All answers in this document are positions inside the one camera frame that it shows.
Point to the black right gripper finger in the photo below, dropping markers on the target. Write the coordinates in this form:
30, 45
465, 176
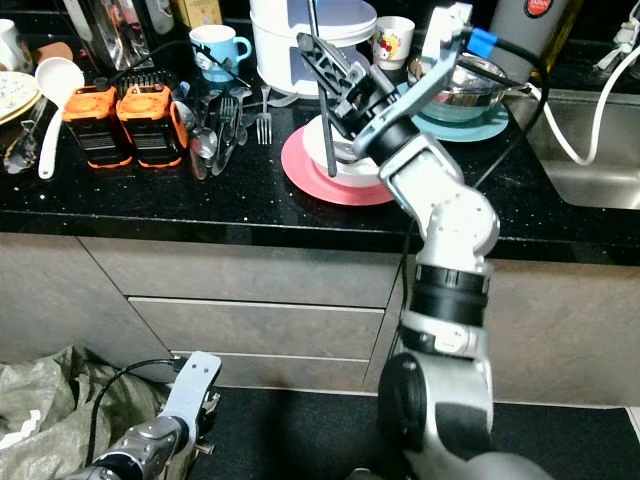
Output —
328, 65

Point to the white bowl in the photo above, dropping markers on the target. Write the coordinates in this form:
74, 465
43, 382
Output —
315, 140

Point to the pink plate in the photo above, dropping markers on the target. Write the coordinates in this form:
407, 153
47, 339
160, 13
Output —
305, 180

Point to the white stacked food container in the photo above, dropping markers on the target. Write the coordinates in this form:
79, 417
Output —
285, 50

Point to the short metal spoon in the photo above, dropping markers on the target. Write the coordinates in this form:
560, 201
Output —
345, 156

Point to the white cartoon print mug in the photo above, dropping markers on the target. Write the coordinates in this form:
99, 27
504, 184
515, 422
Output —
395, 40

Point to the grey drawer front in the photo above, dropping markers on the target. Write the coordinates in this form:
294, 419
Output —
240, 270
270, 372
260, 330

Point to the black floor mat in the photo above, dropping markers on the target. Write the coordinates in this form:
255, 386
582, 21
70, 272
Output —
310, 440

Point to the stainless steel bowl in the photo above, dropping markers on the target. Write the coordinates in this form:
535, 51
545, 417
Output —
470, 95

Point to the blue mug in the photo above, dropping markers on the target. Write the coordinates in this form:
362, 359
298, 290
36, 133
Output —
212, 55

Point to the light blue plate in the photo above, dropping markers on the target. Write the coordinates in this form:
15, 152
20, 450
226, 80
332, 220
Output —
480, 128

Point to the yellow box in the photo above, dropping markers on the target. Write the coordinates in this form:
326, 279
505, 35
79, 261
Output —
195, 12

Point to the olive green plastic bag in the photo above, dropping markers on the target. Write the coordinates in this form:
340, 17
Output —
50, 410

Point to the grey thermos with red label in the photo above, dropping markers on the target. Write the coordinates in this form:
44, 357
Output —
520, 40

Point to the grey cabinet door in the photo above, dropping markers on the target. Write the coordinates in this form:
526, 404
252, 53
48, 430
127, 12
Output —
60, 290
570, 330

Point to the stainless steel sink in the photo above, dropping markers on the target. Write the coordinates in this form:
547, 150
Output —
600, 185

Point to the patterned cream plate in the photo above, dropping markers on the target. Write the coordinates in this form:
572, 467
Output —
15, 95

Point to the metal tongs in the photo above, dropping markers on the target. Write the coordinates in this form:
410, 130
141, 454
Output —
20, 150

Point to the white faucet fitting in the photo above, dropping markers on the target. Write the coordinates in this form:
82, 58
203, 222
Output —
620, 42

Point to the white plastic ladle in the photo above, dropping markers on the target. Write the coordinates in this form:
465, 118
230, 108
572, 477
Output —
58, 80

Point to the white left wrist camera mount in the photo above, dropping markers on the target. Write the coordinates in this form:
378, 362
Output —
200, 375

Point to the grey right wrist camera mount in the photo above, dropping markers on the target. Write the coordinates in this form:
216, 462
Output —
450, 30

